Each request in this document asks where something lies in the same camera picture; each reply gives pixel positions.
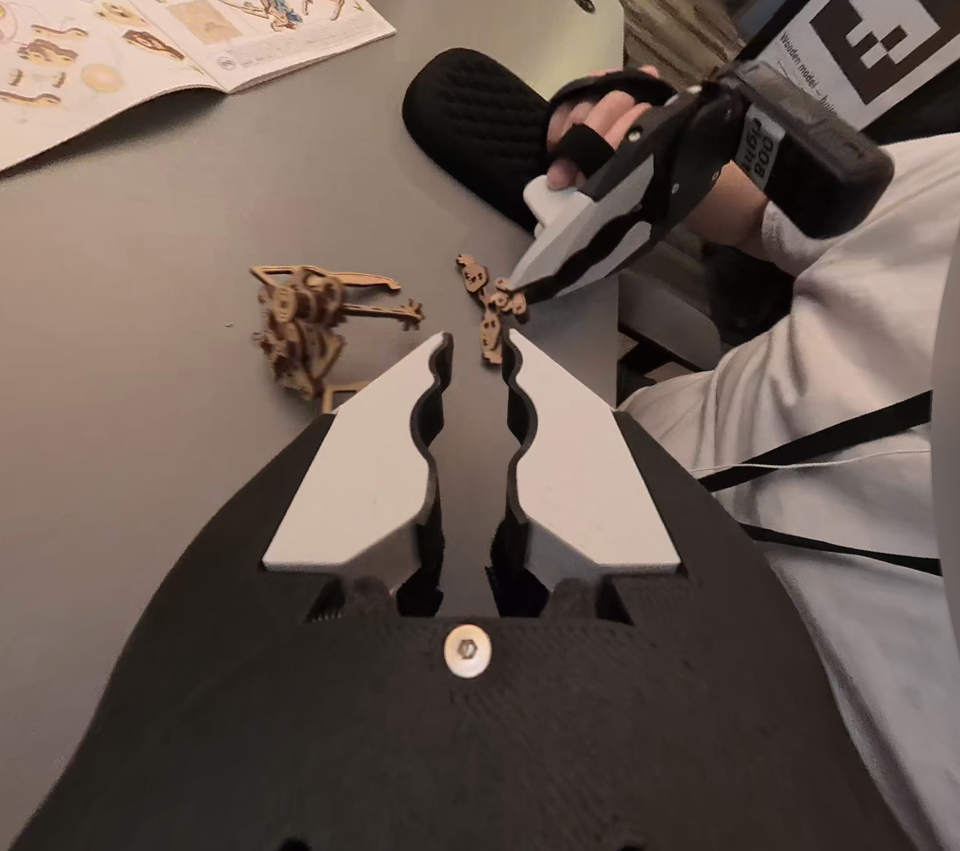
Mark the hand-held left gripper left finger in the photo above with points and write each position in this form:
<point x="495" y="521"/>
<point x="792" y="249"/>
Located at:
<point x="360" y="476"/>

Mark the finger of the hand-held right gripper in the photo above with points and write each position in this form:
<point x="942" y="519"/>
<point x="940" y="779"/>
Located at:
<point x="570" y="240"/>
<point x="611" y="258"/>

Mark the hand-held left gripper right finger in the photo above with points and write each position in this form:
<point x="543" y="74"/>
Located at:
<point x="592" y="483"/>

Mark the small wooden parts cluster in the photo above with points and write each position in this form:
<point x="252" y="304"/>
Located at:
<point x="491" y="311"/>

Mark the wooden model assembly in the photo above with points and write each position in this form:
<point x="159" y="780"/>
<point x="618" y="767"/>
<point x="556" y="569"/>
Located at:
<point x="304" y="315"/>

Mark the person's right forearm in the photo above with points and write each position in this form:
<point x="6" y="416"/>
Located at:
<point x="731" y="206"/>

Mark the person's right hand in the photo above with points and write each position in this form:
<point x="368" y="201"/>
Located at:
<point x="611" y="116"/>

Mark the black wrist rest pad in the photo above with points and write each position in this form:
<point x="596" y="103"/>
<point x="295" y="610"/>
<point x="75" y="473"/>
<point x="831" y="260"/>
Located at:
<point x="472" y="116"/>

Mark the illustrated instruction booklet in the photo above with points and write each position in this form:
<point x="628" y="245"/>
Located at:
<point x="112" y="18"/>

